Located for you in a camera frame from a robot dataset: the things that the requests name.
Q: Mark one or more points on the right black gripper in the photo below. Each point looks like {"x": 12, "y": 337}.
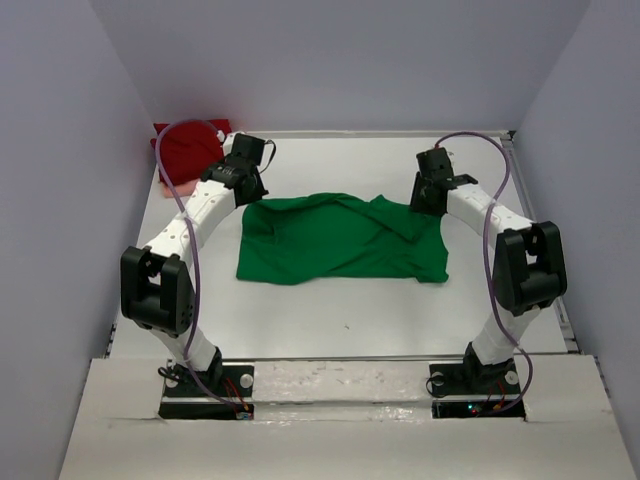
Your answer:
{"x": 417, "y": 203}

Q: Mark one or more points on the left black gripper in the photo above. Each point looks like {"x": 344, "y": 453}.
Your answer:
{"x": 259, "y": 191}

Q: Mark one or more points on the green t-shirt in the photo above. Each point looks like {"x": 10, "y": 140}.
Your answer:
{"x": 290, "y": 241}

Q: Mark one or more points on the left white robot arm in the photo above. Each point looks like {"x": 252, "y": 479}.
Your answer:
{"x": 160, "y": 282}

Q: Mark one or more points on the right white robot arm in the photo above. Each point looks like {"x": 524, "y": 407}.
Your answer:
{"x": 524, "y": 265}

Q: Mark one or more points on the folded pink t-shirt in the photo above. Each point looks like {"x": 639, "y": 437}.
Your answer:
{"x": 182, "y": 190}

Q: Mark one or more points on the white front cover board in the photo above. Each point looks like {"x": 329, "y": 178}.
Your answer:
{"x": 346, "y": 420}

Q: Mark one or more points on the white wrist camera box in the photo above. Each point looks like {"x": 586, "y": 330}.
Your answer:
{"x": 226, "y": 141}

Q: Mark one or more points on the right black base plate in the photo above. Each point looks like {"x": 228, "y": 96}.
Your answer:
{"x": 455, "y": 395}

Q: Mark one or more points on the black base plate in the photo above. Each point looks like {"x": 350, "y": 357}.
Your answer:
{"x": 229, "y": 400}
{"x": 455, "y": 395}

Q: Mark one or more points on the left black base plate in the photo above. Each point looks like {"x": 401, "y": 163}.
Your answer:
{"x": 229, "y": 400}

